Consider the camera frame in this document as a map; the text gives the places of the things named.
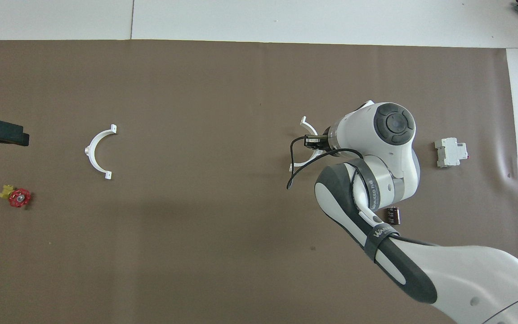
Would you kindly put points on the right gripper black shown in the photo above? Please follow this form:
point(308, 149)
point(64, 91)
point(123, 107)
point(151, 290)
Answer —
point(325, 141)

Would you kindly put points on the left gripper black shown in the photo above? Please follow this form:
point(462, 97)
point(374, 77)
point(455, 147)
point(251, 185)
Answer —
point(0, 131)

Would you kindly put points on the white half pipe clamp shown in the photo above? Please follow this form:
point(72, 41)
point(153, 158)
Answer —
point(93, 148)
point(309, 128)

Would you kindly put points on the red handwheel yellow valve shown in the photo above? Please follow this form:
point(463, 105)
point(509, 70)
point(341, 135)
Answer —
point(19, 197)

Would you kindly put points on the black cylindrical capacitor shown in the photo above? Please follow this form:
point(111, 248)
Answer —
point(395, 216)

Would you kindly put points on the white circuit breaker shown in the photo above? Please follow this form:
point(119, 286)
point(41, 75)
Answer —
point(448, 153)

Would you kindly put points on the brown paper table mat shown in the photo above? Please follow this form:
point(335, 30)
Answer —
point(241, 270)

